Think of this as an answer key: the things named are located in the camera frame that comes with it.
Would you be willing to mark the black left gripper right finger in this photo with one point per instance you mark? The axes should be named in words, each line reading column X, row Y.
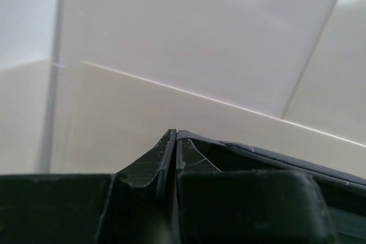
column 255, row 206

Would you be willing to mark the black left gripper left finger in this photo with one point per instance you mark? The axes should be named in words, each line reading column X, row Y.
column 125, row 207

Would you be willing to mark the dark grey checked pillowcase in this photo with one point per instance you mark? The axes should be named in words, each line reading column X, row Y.
column 337, row 166

